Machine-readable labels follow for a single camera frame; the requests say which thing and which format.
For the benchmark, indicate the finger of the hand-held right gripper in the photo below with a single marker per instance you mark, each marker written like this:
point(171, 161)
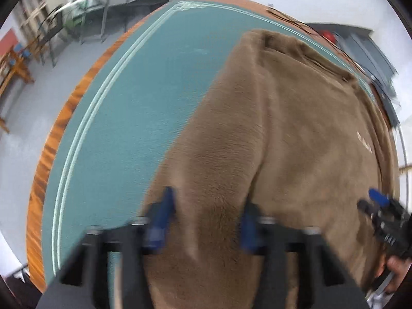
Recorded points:
point(365, 205)
point(376, 196)

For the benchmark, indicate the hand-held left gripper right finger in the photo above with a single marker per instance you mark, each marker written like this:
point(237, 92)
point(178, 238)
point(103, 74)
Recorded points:
point(249, 231)

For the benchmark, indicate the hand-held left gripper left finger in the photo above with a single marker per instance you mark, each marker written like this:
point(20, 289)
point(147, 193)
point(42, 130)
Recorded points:
point(159, 222)

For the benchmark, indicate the brown fleece sweater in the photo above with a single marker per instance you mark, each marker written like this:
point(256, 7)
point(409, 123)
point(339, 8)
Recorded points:
point(273, 151)

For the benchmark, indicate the person's right hand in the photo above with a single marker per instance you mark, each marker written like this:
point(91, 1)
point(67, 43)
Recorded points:
point(399, 268)

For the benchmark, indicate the wooden stick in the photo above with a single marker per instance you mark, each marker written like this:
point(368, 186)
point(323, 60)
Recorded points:
point(406, 169)

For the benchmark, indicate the black power strip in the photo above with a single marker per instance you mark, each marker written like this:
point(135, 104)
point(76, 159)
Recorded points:
point(388, 103)

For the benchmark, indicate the green table mat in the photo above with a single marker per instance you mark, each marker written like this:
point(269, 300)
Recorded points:
point(128, 103)

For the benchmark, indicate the grey sofa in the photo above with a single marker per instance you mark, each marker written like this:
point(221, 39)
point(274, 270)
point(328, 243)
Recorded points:
point(363, 45)

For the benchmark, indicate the red basketball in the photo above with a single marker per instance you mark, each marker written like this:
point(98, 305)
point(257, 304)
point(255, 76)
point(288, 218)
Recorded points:
point(326, 34)

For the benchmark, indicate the wooden chair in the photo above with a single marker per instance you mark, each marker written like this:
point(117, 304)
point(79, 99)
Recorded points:
point(13, 67)

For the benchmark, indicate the blue seat chair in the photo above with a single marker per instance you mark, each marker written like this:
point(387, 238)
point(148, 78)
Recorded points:
point(24, 51)

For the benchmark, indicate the black metal chair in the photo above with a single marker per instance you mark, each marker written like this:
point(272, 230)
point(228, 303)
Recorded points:
point(48, 29)

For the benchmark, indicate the red board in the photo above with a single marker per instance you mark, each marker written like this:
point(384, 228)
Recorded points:
point(8, 41)

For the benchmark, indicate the beige glass-door cabinet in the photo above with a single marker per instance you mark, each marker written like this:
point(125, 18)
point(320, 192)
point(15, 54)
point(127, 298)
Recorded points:
point(32, 3)

